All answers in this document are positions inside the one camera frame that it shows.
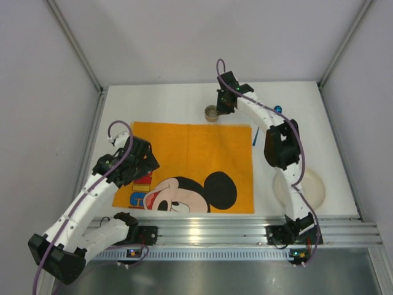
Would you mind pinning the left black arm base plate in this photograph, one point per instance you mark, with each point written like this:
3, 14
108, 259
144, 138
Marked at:
146, 235

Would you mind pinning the blue metallic fork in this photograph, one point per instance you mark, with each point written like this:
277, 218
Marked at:
254, 142

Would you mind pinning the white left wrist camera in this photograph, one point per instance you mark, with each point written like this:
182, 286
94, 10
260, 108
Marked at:
119, 140

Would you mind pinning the aluminium frame post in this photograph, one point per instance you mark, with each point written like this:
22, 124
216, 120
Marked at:
355, 25
74, 43

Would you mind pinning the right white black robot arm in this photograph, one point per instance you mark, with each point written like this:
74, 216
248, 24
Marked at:
283, 148

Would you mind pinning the perforated grey cable duct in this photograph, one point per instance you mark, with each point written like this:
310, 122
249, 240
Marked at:
204, 254

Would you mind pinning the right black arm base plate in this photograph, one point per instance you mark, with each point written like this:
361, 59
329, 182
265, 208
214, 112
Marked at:
279, 236

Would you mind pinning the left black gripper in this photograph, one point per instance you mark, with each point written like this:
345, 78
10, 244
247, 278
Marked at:
147, 156

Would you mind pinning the left aluminium frame post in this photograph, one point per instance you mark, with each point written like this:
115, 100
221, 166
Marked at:
74, 43

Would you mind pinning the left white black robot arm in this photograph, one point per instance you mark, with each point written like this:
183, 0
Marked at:
66, 248

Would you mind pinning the white round plate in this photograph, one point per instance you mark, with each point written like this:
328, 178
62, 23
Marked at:
312, 185

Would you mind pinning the right aluminium frame post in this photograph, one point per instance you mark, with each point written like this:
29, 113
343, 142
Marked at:
355, 25

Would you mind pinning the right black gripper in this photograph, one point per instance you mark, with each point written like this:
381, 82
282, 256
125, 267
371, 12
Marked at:
223, 104

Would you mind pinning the aluminium mounting rail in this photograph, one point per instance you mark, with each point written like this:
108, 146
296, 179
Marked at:
250, 231

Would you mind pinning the blue metallic spoon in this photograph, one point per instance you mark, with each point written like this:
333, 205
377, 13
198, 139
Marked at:
278, 108

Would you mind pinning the small metal cup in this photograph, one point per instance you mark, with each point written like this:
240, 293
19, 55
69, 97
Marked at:
211, 114

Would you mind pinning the orange Mickey Mouse placemat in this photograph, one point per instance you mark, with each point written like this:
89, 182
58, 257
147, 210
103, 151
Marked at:
203, 169

